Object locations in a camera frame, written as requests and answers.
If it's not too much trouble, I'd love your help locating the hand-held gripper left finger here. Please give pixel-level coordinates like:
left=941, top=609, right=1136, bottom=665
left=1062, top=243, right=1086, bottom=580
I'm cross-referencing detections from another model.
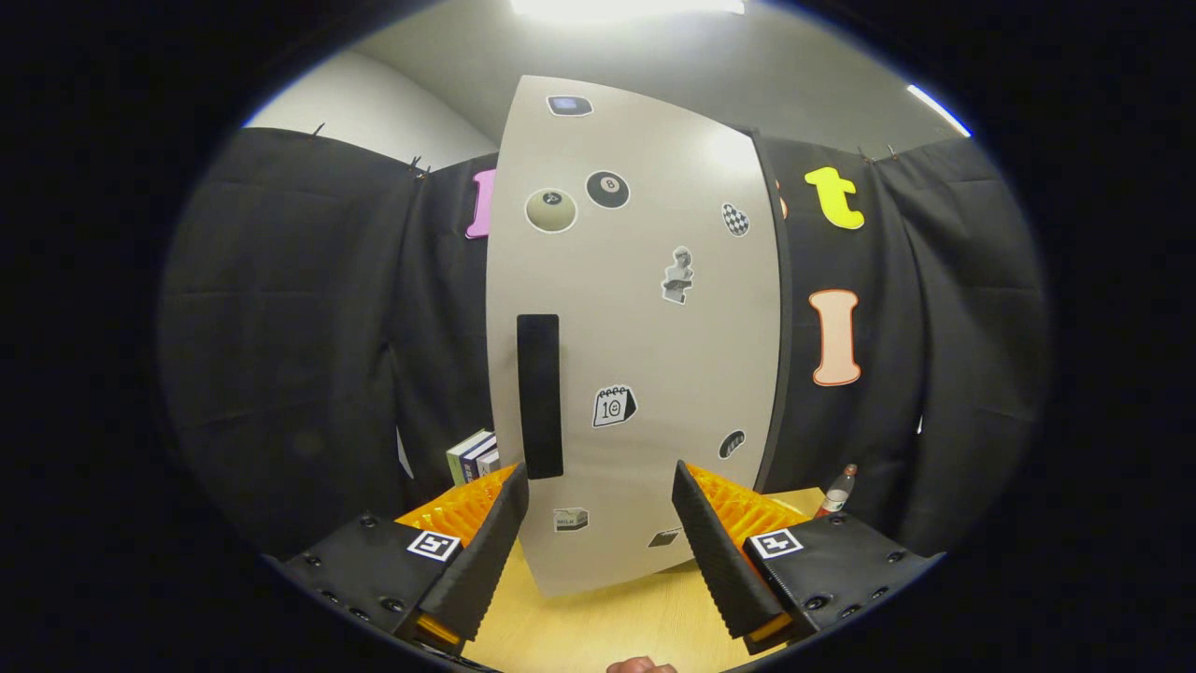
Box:
left=263, top=462, right=531, bottom=657

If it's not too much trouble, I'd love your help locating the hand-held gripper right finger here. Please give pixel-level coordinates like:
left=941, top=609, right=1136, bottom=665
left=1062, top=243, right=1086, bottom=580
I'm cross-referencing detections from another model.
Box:
left=670, top=458, right=947, bottom=657

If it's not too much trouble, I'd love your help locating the dark grey shoe cabinet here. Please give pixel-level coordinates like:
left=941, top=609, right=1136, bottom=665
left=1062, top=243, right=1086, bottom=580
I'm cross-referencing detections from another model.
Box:
left=747, top=126, right=797, bottom=494

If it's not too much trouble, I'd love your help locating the blue book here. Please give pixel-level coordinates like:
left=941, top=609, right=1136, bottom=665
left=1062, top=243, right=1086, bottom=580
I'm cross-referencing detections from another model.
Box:
left=461, top=437, right=498, bottom=482

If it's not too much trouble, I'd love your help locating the green and white book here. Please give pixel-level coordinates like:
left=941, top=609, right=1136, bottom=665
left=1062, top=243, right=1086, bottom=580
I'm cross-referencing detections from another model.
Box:
left=446, top=430, right=493, bottom=485

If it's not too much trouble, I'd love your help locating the clear plastic water bottle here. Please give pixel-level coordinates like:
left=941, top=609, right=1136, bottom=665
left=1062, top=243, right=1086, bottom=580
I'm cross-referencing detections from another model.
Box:
left=820, top=465, right=858, bottom=518

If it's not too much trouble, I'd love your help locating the black backdrop cloth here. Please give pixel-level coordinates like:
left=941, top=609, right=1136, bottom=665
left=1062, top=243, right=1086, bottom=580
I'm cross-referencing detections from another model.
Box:
left=157, top=126, right=1052, bottom=562

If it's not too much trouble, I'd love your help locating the narrow ceiling light strip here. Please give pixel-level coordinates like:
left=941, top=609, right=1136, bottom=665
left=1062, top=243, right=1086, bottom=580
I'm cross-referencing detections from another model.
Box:
left=906, top=84, right=973, bottom=139

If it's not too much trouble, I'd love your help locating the large ceiling light panel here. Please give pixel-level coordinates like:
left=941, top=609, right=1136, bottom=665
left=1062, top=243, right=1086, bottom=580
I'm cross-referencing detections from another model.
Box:
left=509, top=0, right=748, bottom=21

